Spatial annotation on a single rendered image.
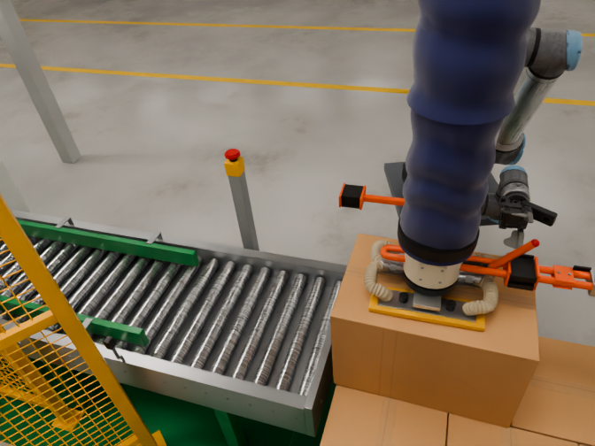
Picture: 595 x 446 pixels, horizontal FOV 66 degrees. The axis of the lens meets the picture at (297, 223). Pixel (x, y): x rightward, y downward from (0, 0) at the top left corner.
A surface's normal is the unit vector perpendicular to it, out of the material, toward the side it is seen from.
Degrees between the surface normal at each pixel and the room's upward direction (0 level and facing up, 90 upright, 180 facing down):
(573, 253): 0
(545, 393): 0
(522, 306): 0
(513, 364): 90
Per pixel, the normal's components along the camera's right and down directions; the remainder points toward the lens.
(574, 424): -0.08, -0.76
